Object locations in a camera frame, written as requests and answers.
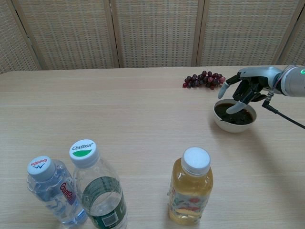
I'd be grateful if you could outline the woven rattan folding screen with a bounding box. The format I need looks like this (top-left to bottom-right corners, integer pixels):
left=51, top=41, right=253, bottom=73
left=0, top=0, right=305, bottom=74

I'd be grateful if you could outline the white bowl of dark liquid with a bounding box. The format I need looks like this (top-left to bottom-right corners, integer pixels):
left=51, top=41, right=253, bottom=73
left=213, top=98, right=258, bottom=134

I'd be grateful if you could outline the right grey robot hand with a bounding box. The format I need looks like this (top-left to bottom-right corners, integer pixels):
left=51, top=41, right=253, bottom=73
left=218, top=66, right=283, bottom=115

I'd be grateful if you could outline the yellow tea drink bottle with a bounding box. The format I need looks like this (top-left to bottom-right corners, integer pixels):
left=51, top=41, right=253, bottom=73
left=168, top=146, right=214, bottom=225

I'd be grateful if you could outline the Cestbon green-label water bottle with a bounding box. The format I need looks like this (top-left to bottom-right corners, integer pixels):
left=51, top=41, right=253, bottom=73
left=69, top=139, right=128, bottom=229

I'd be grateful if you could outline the Ganten clear water bottle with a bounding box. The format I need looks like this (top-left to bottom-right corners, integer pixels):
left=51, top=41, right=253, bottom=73
left=26, top=156, right=89, bottom=226

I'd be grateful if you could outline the bunch of red grapes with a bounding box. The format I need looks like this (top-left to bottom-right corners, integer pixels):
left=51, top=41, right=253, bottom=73
left=183, top=70, right=226, bottom=89

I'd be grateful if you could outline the black wrist cable with plug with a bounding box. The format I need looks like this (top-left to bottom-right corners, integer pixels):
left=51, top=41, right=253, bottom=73
left=261, top=92, right=305, bottom=129

